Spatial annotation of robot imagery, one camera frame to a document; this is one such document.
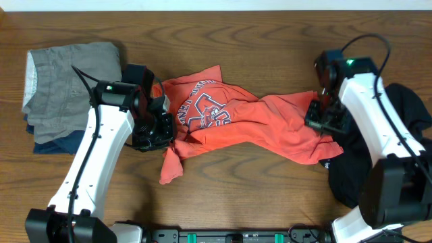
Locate red printed t-shirt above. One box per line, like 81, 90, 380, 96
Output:
152, 65, 344, 184

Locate black garment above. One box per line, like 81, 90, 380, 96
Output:
319, 82, 432, 209

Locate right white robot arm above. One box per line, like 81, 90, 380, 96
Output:
304, 49, 431, 242

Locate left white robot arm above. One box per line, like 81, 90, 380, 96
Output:
25, 64, 176, 242

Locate navy folded garment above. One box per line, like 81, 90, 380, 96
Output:
26, 123, 84, 155

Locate grey folded shorts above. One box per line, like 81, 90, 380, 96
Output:
22, 42, 122, 144

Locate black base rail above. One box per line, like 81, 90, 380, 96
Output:
113, 219, 338, 243

